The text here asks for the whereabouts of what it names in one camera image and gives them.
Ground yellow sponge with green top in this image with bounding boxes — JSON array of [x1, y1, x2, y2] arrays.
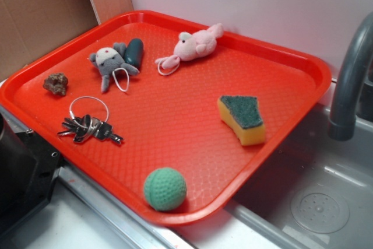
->
[[217, 96, 266, 146]]

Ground brown cardboard panel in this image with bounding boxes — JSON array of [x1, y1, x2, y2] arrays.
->
[[1, 0, 133, 80]]

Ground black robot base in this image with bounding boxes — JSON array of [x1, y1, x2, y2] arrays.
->
[[1, 117, 62, 237]]

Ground grey plastic sink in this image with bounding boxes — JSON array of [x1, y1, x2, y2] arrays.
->
[[226, 103, 372, 248]]

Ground red plastic tray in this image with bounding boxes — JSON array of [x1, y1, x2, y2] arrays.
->
[[1, 11, 331, 226]]

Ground green dimpled ball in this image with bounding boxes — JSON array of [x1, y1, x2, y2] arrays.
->
[[143, 167, 187, 212]]

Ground brown rock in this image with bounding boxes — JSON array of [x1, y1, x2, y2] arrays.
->
[[43, 72, 68, 96]]

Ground grey plush toy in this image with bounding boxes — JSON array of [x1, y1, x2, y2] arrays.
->
[[89, 43, 140, 93]]

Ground bunch of metal keys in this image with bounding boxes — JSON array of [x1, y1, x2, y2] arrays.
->
[[57, 96, 124, 145]]

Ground dark green capsule object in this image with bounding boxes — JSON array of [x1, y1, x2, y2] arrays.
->
[[124, 38, 144, 68]]

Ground pink plush toy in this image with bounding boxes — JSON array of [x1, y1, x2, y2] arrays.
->
[[154, 23, 224, 76]]

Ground grey faucet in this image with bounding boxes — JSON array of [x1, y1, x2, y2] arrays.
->
[[328, 13, 372, 141]]

